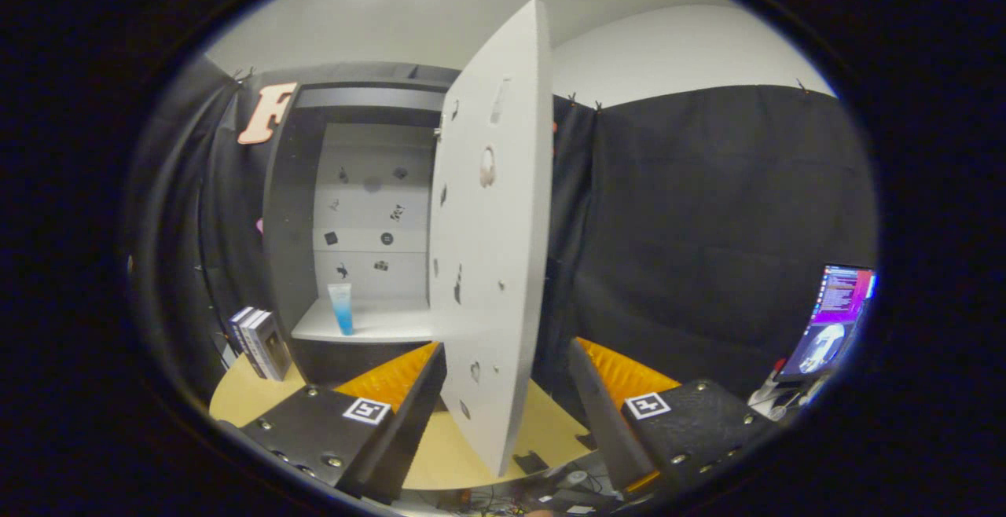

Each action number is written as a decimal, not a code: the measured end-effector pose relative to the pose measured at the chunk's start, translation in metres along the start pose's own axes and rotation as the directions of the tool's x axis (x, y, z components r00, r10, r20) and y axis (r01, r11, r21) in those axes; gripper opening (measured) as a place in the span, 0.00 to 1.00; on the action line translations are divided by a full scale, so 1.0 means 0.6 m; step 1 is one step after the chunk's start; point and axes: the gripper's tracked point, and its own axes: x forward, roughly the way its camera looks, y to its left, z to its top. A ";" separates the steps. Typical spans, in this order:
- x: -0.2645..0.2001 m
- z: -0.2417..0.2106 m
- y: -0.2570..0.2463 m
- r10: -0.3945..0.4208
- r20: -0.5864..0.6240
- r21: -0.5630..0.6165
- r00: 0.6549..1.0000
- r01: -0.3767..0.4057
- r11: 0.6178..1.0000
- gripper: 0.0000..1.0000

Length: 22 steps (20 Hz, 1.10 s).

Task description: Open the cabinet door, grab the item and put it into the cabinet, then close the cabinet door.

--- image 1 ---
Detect computer monitor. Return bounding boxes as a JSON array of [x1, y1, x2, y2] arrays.
[[777, 264, 877, 383]]

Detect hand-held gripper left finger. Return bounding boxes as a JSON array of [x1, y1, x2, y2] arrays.
[[216, 342, 447, 504]]

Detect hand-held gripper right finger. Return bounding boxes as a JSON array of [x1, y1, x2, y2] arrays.
[[567, 336, 780, 502]]

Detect black backdrop cloth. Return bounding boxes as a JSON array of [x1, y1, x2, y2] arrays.
[[122, 53, 877, 431]]

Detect grey cabinet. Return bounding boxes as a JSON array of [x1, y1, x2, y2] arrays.
[[262, 61, 464, 388]]

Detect white blue cosmetic tube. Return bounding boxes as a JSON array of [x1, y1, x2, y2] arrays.
[[327, 282, 355, 337]]

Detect blue spine book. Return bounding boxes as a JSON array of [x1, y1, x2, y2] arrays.
[[226, 306, 256, 357]]

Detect grey cover book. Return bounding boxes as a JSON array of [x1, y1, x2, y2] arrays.
[[248, 311, 293, 383]]

